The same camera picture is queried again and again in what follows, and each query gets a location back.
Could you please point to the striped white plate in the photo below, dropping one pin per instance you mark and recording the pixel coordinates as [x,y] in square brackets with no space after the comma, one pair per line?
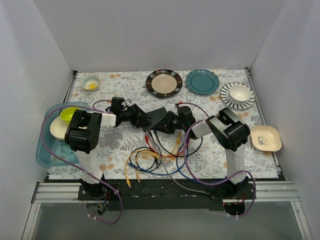
[229,102]

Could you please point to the floral tablecloth mat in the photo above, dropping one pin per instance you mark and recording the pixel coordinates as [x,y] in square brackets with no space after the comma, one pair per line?
[116,144]

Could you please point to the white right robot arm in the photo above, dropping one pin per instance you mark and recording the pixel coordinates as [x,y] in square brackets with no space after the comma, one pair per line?
[232,134]

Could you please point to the teal scalloped plate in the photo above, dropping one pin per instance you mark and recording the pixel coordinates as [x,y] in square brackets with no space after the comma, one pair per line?
[202,82]

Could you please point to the black network switch box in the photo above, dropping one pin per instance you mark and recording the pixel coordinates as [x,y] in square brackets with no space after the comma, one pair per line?
[155,117]

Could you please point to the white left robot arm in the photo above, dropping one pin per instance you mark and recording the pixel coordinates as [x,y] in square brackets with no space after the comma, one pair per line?
[82,135]

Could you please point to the brown rimmed beige plate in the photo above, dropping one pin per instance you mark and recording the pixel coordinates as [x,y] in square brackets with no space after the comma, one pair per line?
[164,83]

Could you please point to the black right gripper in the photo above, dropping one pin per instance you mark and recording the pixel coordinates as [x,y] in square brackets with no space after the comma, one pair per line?
[166,122]

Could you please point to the cream square panda dish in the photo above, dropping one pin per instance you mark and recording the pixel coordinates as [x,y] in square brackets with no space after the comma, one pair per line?
[265,138]

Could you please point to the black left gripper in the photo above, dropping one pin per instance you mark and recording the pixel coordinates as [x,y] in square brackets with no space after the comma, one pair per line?
[136,115]

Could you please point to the lime green bowl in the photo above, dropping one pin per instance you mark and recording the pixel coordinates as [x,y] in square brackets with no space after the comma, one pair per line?
[67,114]

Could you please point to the aluminium frame rail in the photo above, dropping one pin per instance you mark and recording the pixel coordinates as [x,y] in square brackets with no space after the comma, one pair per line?
[56,192]

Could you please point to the cream round plate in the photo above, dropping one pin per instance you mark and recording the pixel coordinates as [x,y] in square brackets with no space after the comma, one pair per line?
[58,128]

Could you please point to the white bowl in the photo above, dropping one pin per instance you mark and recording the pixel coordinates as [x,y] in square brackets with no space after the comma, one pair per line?
[240,93]

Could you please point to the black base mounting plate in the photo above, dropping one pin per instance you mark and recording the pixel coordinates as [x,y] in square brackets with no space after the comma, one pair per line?
[162,194]

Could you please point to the small patterned yellow bowl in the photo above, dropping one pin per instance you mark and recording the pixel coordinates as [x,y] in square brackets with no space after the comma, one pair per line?
[90,82]

